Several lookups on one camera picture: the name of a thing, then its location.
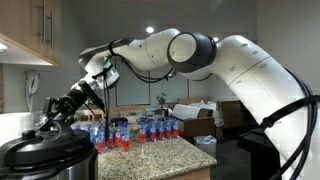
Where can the steel pressure cooker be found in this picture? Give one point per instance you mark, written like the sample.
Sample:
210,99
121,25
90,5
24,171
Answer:
80,169

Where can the water bottle front centre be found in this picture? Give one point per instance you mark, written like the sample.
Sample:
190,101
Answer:
125,133

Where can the granite kitchen counter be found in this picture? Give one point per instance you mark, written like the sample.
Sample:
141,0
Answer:
172,159

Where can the trash bin with bag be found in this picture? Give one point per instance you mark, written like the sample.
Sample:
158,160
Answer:
206,144

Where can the wall telephone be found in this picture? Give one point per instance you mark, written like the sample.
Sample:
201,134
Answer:
32,85

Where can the water bottle right end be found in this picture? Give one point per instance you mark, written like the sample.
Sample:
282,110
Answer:
174,127

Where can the paper towel roll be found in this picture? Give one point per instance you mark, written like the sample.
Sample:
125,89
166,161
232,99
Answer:
12,125

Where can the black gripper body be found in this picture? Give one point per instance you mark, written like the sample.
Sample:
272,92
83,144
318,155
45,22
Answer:
68,104

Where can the wooden chair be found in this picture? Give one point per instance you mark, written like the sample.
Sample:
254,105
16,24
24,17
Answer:
91,115

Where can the upper wooden cabinet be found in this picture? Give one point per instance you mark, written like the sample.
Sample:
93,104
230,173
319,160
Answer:
30,31

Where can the water bottle near cooker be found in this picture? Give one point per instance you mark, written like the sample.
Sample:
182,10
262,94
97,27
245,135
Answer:
99,139

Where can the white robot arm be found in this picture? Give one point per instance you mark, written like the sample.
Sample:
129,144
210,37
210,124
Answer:
280,102

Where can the black cooker lid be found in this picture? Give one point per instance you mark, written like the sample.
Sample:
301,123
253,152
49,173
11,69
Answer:
46,146

